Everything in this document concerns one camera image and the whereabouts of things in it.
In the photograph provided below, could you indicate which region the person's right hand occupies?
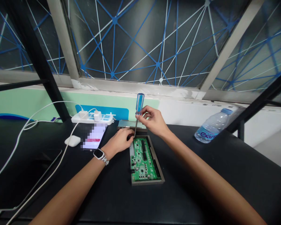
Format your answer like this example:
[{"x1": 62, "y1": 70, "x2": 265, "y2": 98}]
[{"x1": 136, "y1": 105, "x2": 172, "y2": 139}]

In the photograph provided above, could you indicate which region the person's left hand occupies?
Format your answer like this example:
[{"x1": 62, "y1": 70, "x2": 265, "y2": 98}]
[{"x1": 102, "y1": 127, "x2": 135, "y2": 156}]

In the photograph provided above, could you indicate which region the blue handled screwdriver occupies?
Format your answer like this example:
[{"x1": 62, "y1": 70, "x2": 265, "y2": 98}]
[{"x1": 133, "y1": 92, "x2": 145, "y2": 139}]

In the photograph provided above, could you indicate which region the grey metal device case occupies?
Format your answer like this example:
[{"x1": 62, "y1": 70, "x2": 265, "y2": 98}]
[{"x1": 128, "y1": 135, "x2": 166, "y2": 187}]

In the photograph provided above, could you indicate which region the grey metal cover plate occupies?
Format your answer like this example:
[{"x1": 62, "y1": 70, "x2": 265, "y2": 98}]
[{"x1": 117, "y1": 120, "x2": 148, "y2": 136}]

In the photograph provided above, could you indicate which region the white power strip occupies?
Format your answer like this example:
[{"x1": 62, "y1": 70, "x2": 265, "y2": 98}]
[{"x1": 71, "y1": 111, "x2": 115, "y2": 126}]

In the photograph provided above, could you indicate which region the green circuit board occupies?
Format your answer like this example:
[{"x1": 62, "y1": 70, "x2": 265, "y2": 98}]
[{"x1": 130, "y1": 138, "x2": 162, "y2": 182}]

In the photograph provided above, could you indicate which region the black smartphone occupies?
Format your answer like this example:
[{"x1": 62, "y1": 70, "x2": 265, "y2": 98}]
[{"x1": 80, "y1": 123, "x2": 108, "y2": 152}]

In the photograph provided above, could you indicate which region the white earbuds case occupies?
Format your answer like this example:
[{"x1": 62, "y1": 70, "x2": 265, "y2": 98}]
[{"x1": 64, "y1": 136, "x2": 81, "y2": 148}]

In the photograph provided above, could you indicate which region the clear plastic water bottle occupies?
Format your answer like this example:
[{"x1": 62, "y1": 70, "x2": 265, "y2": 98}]
[{"x1": 194, "y1": 108, "x2": 234, "y2": 144}]

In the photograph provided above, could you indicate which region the window with blue line pattern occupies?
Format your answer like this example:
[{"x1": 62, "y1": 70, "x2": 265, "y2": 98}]
[{"x1": 0, "y1": 0, "x2": 281, "y2": 104}]

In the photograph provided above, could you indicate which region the black tablet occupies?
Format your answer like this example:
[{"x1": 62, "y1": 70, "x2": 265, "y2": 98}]
[{"x1": 0, "y1": 148, "x2": 63, "y2": 212}]

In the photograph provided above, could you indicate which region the white charging cable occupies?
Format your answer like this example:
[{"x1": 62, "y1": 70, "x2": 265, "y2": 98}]
[
  {"x1": 0, "y1": 101, "x2": 85, "y2": 186},
  {"x1": 3, "y1": 107, "x2": 99, "y2": 225}
]

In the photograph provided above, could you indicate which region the black metal frame post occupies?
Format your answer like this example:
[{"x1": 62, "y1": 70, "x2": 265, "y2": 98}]
[
  {"x1": 0, "y1": 0, "x2": 70, "y2": 123},
  {"x1": 224, "y1": 67, "x2": 281, "y2": 142}
]

